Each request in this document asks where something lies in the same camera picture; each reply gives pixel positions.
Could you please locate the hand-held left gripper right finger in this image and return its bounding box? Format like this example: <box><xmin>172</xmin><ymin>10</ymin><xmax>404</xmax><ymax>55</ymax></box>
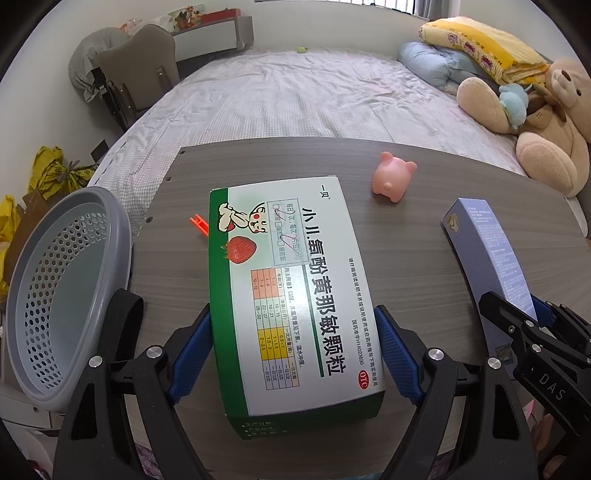
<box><xmin>373</xmin><ymin>305</ymin><xmax>540</xmax><ymax>480</ymax></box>

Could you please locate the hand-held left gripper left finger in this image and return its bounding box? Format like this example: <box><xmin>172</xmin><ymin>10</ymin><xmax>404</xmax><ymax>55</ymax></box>
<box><xmin>54</xmin><ymin>302</ymin><xmax>215</xmax><ymax>480</ymax></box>

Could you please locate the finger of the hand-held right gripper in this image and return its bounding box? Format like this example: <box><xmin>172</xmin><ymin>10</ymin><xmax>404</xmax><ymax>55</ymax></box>
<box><xmin>478</xmin><ymin>292</ymin><xmax>543</xmax><ymax>365</ymax></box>
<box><xmin>530</xmin><ymin>295</ymin><xmax>591</xmax><ymax>358</ymax></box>

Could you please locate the lavender cardboard box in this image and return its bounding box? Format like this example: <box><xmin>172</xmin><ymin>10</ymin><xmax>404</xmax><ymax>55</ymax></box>
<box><xmin>441</xmin><ymin>198</ymin><xmax>541</xmax><ymax>381</ymax></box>

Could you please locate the green and white medicine box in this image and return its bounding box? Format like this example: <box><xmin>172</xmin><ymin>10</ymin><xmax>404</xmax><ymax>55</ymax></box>
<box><xmin>208</xmin><ymin>174</ymin><xmax>386</xmax><ymax>441</ymax></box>

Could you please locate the grey perforated plastic basket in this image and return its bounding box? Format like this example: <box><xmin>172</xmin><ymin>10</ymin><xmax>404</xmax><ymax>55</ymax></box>
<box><xmin>4</xmin><ymin>186</ymin><xmax>134</xmax><ymax>413</ymax></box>

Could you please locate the purple fuzzy mat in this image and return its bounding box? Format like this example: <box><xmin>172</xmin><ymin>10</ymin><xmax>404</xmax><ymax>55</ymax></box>
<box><xmin>134</xmin><ymin>443</ymin><xmax>158</xmax><ymax>480</ymax></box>

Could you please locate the beige teddy bear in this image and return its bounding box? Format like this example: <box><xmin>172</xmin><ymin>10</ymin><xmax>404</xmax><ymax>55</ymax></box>
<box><xmin>456</xmin><ymin>58</ymin><xmax>591</xmax><ymax>197</ymax></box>

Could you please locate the pink pig toy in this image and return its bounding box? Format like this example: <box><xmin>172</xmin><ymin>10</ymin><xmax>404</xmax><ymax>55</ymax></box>
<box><xmin>372</xmin><ymin>151</ymin><xmax>417</xmax><ymax>203</ymax></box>

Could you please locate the small blue plush toy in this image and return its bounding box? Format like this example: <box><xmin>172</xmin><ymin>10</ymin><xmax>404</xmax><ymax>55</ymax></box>
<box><xmin>499</xmin><ymin>83</ymin><xmax>529</xmax><ymax>130</ymax></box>

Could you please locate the brown cardboard box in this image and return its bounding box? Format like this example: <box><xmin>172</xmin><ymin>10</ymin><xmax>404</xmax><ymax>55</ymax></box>
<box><xmin>4</xmin><ymin>190</ymin><xmax>51</xmax><ymax>282</ymax></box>

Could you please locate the yellow plastic bag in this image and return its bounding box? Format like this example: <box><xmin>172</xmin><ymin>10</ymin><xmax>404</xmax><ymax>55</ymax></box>
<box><xmin>0</xmin><ymin>195</ymin><xmax>24</xmax><ymax>287</ymax></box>

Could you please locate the yellow bag with ribbon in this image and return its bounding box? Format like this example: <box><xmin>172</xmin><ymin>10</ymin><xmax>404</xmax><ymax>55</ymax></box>
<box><xmin>28</xmin><ymin>147</ymin><xmax>95</xmax><ymax>200</ymax></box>

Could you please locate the light blue pillow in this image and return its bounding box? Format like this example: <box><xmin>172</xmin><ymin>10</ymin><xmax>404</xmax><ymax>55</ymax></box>
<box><xmin>398</xmin><ymin>41</ymin><xmax>499</xmax><ymax>95</ymax></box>

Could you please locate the yellow folded blanket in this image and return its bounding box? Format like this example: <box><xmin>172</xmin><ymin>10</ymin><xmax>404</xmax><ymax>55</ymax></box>
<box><xmin>419</xmin><ymin>17</ymin><xmax>550</xmax><ymax>86</ymax></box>

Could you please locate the bed with white sheet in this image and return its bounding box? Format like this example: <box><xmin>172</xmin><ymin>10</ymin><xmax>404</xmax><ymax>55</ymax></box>
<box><xmin>85</xmin><ymin>46</ymin><xmax>591</xmax><ymax>241</ymax></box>

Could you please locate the grey chair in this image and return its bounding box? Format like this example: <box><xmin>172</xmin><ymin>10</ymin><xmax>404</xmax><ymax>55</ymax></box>
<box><xmin>97</xmin><ymin>24</ymin><xmax>182</xmax><ymax>130</ymax></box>

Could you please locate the grey cloth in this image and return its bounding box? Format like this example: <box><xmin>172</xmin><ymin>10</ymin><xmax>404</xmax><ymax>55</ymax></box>
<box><xmin>68</xmin><ymin>28</ymin><xmax>116</xmax><ymax>102</ymax></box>

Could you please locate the grey and white desk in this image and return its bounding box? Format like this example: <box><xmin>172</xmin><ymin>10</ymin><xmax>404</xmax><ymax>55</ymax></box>
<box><xmin>171</xmin><ymin>15</ymin><xmax>254</xmax><ymax>63</ymax></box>

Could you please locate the printed tin box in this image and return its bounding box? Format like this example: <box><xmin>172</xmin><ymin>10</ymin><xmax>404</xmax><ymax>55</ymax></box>
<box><xmin>168</xmin><ymin>4</ymin><xmax>206</xmax><ymax>26</ymax></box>

